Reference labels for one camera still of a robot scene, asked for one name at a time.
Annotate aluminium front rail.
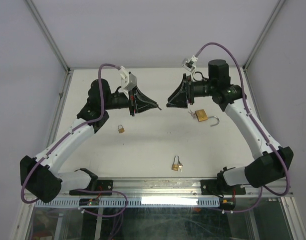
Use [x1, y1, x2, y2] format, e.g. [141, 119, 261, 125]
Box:
[22, 176, 296, 198]

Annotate grey slotted cable duct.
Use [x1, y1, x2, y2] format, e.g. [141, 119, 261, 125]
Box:
[35, 196, 220, 208]

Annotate left aluminium frame post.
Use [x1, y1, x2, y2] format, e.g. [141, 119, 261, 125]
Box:
[23, 0, 70, 73]

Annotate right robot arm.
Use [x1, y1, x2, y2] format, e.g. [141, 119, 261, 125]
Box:
[166, 57, 294, 194]

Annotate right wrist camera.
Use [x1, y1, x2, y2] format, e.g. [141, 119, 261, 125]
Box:
[182, 55, 198, 78]

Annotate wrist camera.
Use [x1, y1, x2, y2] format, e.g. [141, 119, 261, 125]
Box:
[118, 66, 137, 93]
[182, 55, 198, 78]

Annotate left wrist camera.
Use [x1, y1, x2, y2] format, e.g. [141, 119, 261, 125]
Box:
[118, 66, 137, 93]

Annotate aluminium frame post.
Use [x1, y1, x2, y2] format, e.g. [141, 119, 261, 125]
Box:
[243, 0, 287, 71]
[23, 0, 70, 73]

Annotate right aluminium frame post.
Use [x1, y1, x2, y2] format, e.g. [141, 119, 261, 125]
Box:
[243, 0, 287, 71]

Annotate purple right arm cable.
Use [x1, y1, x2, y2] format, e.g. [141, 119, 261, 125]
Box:
[194, 42, 292, 215]

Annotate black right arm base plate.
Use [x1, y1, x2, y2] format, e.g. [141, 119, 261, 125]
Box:
[200, 179, 246, 197]

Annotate small brass padlock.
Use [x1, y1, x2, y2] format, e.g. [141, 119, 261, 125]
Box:
[118, 124, 125, 134]

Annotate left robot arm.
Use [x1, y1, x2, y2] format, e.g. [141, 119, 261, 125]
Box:
[20, 78, 159, 203]

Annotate brass padlock with keys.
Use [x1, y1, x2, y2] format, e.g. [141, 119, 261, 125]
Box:
[171, 155, 179, 171]

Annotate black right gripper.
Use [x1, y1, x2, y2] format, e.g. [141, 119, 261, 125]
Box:
[166, 74, 216, 109]

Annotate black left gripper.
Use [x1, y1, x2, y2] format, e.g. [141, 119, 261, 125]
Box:
[103, 86, 158, 117]

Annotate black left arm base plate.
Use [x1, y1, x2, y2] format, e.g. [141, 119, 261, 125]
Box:
[69, 179, 113, 196]

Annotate large brass padlock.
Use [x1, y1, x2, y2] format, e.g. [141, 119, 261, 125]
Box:
[194, 109, 220, 127]

